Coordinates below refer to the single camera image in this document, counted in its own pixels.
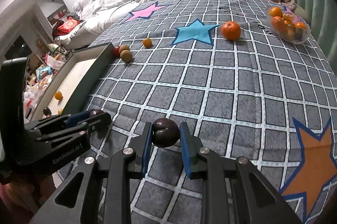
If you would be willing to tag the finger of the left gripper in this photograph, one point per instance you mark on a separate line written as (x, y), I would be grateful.
(66, 120)
(52, 132)

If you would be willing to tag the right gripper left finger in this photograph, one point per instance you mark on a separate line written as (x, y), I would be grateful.
(142, 150)

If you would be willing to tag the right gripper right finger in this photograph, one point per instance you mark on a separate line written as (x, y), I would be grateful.
(190, 146)

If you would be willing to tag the dark purple plum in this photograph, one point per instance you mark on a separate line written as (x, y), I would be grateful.
(47, 112)

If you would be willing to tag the yellow cherry tomato front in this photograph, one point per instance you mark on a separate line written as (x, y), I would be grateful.
(58, 95)

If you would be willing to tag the large white tray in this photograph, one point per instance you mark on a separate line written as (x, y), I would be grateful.
(75, 80)

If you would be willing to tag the pile of snack bags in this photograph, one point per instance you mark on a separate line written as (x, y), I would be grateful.
(41, 71)

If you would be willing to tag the red tomato by tray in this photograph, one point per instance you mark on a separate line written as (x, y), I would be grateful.
(116, 52)

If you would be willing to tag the brown kiwi near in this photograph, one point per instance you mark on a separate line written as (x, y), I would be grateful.
(126, 56)

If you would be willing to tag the brown kiwi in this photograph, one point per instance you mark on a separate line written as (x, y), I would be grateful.
(126, 56)
(123, 48)

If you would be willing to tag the brown kiwi far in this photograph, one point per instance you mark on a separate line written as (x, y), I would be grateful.
(123, 48)

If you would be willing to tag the red cushion at left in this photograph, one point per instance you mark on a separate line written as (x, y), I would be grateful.
(67, 26)

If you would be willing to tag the small orange kumquat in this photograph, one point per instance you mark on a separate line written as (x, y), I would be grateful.
(147, 43)

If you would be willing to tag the grey checked tablecloth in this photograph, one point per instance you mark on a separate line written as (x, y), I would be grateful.
(259, 96)

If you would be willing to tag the orange mandarin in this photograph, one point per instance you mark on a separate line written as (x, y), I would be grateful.
(231, 30)

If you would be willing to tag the glass bowl of oranges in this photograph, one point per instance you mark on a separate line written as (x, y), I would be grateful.
(286, 25)

